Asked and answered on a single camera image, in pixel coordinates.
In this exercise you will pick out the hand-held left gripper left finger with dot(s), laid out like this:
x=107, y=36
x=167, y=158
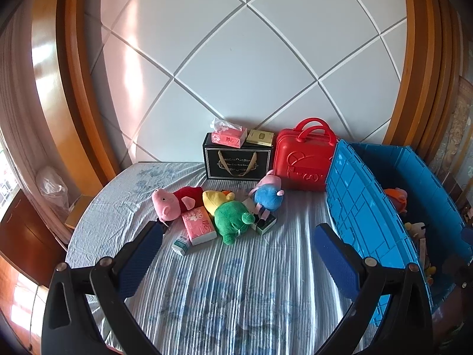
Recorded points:
x=142, y=259

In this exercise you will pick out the dark and cream plush toy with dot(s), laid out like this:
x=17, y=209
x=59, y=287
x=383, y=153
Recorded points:
x=414, y=229

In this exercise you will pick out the pink pig plush orange dress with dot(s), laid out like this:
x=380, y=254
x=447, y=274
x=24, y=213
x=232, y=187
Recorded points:
x=395, y=196

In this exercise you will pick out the pink pig plush red dress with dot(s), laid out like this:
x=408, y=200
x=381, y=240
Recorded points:
x=166, y=203

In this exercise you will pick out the yellow duck plush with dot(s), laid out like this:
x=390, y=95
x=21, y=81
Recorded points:
x=212, y=201

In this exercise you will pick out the tan cardboard box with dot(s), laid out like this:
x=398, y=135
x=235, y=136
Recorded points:
x=75, y=212

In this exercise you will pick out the clear plastic bag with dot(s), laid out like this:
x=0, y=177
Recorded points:
x=51, y=188

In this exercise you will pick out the brown wooden nightstand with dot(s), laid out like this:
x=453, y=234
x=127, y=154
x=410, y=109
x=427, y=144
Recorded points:
x=26, y=236

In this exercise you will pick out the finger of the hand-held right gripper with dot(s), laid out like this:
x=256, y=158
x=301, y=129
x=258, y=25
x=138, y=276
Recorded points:
x=460, y=271
x=467, y=236

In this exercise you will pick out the pink soft tissue packet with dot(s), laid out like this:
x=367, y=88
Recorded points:
x=197, y=225

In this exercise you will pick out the pink pig plush blue shirt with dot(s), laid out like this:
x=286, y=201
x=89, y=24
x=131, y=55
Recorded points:
x=268, y=198

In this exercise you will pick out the black and green small box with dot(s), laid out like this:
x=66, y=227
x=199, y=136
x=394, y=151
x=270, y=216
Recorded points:
x=266, y=225

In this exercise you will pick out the teal and white small box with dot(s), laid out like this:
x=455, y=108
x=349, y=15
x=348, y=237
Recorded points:
x=181, y=244

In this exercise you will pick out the blue plastic crate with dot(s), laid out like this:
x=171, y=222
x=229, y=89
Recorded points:
x=354, y=207

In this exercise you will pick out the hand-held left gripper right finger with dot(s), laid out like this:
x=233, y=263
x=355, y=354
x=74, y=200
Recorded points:
x=334, y=262

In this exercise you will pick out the gold small box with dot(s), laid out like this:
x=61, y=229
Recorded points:
x=259, y=137

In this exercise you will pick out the red toy suitcase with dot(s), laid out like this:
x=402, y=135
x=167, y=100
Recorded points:
x=299, y=162

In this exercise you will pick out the rolled patterned carpet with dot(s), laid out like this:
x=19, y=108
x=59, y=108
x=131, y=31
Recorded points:
x=462, y=118

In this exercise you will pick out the white padded wooden-framed headboard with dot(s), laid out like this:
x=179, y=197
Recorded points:
x=240, y=63

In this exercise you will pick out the black gift box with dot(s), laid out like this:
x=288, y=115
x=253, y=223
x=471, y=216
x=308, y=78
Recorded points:
x=236, y=155

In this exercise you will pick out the round bed with striped sheet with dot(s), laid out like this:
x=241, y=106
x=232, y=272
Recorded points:
x=229, y=266

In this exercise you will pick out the sheer curtain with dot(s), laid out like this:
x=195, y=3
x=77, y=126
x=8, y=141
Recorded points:
x=14, y=100

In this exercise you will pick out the pink tissue box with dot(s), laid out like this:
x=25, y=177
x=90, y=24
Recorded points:
x=229, y=138

